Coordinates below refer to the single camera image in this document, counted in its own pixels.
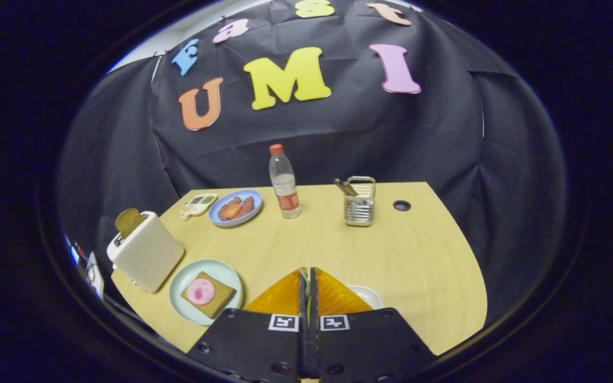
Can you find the black backdrop cloth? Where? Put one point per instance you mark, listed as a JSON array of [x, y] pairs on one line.
[[338, 138]]

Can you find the pale green plate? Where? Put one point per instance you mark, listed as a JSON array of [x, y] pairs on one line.
[[184, 306]]

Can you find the toast slice on plate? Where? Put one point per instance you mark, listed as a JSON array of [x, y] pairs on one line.
[[220, 300]]

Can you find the white compartment condiment tray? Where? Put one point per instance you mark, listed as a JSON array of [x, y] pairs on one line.
[[198, 204]]

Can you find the white printed board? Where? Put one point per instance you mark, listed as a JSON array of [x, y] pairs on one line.
[[94, 274]]

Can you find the orange tomato slice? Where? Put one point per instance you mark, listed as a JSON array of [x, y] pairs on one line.
[[232, 211]]

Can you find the white toaster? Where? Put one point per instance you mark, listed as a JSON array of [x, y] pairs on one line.
[[149, 255]]

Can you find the pink ham slice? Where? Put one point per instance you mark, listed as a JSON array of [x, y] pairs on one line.
[[200, 291]]

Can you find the clear water bottle red cap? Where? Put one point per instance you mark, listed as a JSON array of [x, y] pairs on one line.
[[285, 186]]

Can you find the blue plate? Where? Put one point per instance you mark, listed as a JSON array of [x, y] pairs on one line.
[[221, 218]]

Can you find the small white square plate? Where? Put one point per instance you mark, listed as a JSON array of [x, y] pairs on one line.
[[370, 295]]

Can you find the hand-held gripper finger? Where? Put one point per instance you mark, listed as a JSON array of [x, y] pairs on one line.
[[314, 340], [303, 340]]

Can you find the brown meat patty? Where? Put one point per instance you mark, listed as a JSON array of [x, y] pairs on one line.
[[247, 205], [228, 204]]

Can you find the brown bread slice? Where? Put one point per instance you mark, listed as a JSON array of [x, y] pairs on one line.
[[128, 222]]

